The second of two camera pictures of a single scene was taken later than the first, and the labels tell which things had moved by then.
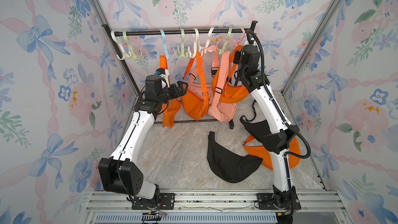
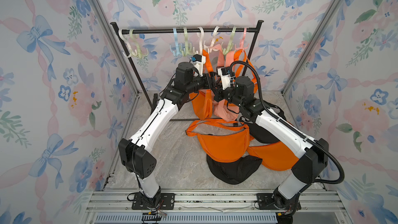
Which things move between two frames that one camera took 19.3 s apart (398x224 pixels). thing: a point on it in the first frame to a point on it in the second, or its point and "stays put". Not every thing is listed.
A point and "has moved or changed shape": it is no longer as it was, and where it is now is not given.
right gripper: [239, 58] to [219, 94]
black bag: [228, 165] stays put
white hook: [195, 43] to [201, 47]
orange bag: [196, 103] has moved or changed shape
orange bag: [265, 155] stays put
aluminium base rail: [320, 206] stays put
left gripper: [182, 92] to [213, 85]
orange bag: [173, 106] has moved or changed shape
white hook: [118, 44] to [122, 38]
